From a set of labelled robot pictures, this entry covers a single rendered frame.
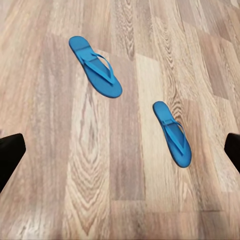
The sandal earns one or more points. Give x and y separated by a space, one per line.
176 140
101 78

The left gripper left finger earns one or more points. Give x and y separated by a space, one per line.
12 150

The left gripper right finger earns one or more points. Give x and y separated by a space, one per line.
232 149

